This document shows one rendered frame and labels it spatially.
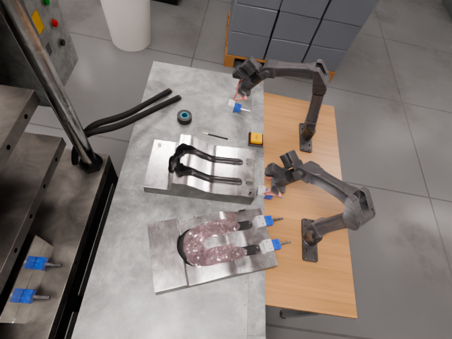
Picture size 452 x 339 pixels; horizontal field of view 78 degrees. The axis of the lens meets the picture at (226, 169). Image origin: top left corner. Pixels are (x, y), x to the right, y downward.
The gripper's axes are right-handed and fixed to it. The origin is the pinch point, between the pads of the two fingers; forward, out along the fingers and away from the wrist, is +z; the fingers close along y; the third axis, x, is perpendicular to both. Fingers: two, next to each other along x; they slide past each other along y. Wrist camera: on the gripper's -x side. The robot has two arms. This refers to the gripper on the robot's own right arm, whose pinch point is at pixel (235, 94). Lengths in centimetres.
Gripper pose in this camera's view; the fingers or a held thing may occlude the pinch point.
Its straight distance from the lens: 156.1
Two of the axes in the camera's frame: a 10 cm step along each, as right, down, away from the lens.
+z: -6.1, 3.0, 7.3
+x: 7.6, 4.7, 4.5
